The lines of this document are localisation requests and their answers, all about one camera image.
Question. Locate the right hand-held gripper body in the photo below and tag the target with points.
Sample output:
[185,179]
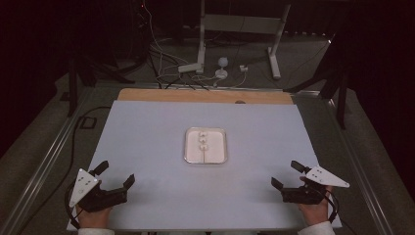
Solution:
[301,195]

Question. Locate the white square plate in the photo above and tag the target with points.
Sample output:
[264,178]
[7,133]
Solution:
[215,153]

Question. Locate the small white round lamp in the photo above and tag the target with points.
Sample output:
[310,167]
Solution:
[222,67]

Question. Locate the pale blue table mat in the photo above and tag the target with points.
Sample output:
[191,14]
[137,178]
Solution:
[147,147]

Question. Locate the person's right hand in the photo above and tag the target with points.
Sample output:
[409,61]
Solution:
[315,213]

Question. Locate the metal floor rail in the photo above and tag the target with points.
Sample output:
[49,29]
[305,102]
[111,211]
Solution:
[42,169]
[365,182]

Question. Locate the person's left hand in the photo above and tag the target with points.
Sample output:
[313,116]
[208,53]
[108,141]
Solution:
[94,219]

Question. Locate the white power strip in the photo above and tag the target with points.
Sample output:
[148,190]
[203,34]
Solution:
[190,67]

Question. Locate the white plug adapter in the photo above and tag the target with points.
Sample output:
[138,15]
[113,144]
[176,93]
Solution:
[243,68]

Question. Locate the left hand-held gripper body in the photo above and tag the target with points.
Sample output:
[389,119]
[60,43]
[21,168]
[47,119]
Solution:
[85,186]

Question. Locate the black tripod stand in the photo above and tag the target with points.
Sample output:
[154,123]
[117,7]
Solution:
[72,88]
[342,98]

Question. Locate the black square floor socket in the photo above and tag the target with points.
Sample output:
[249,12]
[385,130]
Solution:
[87,123]

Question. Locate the white metal stand frame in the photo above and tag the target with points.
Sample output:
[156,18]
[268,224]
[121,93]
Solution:
[241,23]

